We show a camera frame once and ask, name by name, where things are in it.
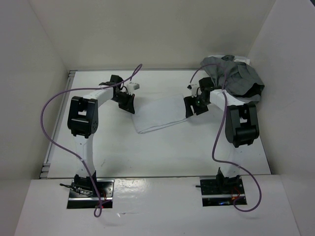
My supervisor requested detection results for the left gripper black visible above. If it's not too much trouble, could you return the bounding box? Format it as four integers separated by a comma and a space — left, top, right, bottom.
111, 91, 134, 114

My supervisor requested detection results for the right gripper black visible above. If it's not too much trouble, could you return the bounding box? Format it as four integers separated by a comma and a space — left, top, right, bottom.
184, 94, 209, 118

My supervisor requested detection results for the white skirt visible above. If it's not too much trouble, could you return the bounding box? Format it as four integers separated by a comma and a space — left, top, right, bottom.
132, 94, 187, 134

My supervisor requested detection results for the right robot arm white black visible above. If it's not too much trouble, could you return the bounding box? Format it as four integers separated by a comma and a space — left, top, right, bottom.
184, 77, 259, 170

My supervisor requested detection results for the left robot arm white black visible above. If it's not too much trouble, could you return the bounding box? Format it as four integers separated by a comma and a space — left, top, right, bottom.
67, 75, 140, 197

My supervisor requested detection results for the grey skirt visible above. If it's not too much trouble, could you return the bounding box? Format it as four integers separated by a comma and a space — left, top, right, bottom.
200, 55, 265, 103

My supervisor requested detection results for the black garment in basket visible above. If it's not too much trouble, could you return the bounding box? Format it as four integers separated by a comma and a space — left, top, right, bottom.
244, 83, 265, 103

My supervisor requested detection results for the white laundry basket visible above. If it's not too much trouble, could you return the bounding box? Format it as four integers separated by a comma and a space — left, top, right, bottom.
206, 54, 252, 105

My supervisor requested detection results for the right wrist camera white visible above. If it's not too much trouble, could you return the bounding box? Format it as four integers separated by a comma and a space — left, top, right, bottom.
187, 84, 199, 97

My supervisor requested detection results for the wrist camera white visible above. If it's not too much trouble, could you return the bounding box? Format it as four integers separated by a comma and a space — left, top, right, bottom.
187, 84, 199, 97
126, 82, 140, 95

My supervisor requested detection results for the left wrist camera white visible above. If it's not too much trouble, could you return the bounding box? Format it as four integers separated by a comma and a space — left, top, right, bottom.
126, 82, 140, 95

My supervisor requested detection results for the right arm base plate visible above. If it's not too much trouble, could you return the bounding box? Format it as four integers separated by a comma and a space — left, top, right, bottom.
195, 175, 247, 207

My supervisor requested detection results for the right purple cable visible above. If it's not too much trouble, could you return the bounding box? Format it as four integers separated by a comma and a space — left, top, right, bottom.
189, 63, 263, 212

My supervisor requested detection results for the purple cable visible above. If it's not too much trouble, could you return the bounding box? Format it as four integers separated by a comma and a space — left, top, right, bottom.
189, 63, 263, 212
40, 63, 143, 218

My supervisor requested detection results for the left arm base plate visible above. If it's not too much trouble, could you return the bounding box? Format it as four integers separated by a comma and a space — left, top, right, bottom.
60, 179, 114, 209

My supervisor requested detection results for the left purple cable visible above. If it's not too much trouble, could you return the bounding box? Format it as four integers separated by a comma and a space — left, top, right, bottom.
40, 63, 143, 218

